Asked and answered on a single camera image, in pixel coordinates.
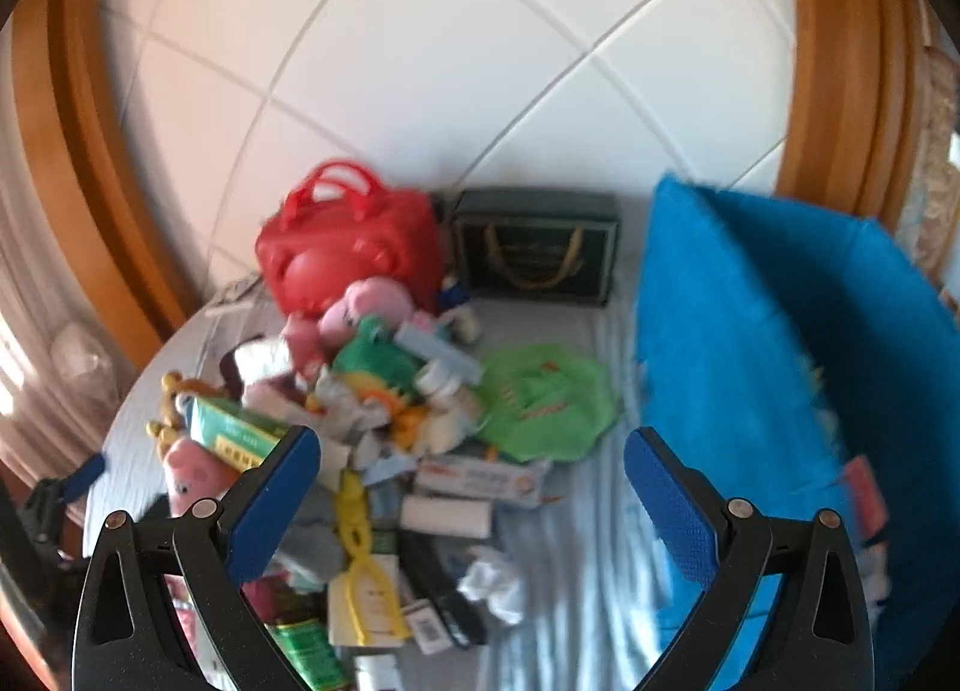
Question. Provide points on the rolled patterned carpet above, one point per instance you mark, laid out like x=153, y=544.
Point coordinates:
x=937, y=159

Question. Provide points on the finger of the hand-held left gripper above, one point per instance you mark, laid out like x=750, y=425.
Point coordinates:
x=84, y=472

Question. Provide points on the white padded wooden headboard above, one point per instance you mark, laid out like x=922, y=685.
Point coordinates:
x=450, y=46

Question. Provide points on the white paper roll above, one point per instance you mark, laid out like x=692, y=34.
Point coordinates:
x=450, y=516

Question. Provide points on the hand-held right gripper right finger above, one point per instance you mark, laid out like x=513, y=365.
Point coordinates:
x=671, y=511

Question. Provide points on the small green frog plush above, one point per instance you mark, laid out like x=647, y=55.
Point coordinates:
x=375, y=361

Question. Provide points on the crumpled clear plastic wrapper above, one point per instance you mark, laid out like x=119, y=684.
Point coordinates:
x=491, y=586

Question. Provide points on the green cardboard box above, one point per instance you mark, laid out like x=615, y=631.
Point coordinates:
x=232, y=436

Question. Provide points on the light blue long box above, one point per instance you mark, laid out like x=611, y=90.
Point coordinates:
x=439, y=353

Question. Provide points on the pink pig plush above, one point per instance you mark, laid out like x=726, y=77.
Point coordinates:
x=195, y=473

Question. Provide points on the red hard-shell handbag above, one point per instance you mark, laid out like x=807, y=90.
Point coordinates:
x=352, y=241

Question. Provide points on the clear plastic bag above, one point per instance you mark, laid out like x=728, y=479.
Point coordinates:
x=82, y=368

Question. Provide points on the small pink plush toy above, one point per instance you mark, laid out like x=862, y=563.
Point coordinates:
x=371, y=301

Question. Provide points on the blue plastic storage crate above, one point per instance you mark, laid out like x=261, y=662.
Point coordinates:
x=750, y=361

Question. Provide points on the black flat case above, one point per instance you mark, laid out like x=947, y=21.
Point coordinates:
x=450, y=601

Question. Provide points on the grey sock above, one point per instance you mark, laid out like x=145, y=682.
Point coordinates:
x=315, y=548

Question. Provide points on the brown plush toy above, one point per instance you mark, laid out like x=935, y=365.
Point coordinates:
x=184, y=395

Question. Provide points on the green flat pouch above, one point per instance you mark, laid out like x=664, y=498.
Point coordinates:
x=547, y=398

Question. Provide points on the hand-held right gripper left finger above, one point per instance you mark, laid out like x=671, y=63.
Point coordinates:
x=274, y=503

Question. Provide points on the white pleated curtain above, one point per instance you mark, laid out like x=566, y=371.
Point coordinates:
x=30, y=331

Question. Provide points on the dark gift box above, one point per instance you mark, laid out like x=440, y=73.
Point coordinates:
x=536, y=248

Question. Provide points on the green foil packet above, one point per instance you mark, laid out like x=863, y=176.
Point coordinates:
x=311, y=653

